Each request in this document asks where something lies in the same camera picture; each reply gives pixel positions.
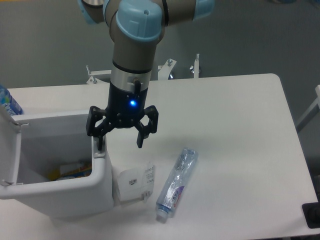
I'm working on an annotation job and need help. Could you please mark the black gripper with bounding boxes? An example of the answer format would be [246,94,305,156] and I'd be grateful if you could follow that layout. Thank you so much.
[86,82,159,151]

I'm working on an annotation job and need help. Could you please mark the empty clear plastic bottle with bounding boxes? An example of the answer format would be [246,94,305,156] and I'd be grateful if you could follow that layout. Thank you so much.
[156,147,199,223]

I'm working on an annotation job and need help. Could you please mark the white table leg frame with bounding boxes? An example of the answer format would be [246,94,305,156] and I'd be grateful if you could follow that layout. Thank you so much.
[295,85,320,133]

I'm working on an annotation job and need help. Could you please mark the blue labelled water bottle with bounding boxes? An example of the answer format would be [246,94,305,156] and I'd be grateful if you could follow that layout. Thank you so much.
[0,85,24,116]

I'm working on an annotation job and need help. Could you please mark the crumpled white paper wrapper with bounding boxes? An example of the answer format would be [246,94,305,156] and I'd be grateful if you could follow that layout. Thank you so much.
[116,161,155,204]

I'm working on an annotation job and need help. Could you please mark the white push-lid trash can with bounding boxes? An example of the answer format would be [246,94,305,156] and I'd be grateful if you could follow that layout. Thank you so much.
[0,108,114,218]

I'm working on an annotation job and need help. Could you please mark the yellow trash inside can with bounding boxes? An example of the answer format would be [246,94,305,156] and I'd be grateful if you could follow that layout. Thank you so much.
[47,162,92,181]

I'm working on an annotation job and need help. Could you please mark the white metal base frame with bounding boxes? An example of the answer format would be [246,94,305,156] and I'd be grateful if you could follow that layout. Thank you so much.
[86,53,202,85]

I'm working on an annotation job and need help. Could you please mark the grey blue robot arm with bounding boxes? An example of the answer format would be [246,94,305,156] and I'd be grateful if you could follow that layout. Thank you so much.
[78,0,215,150]

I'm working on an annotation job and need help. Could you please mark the black clamp at table corner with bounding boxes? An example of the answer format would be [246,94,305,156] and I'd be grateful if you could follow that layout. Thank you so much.
[302,202,320,229]

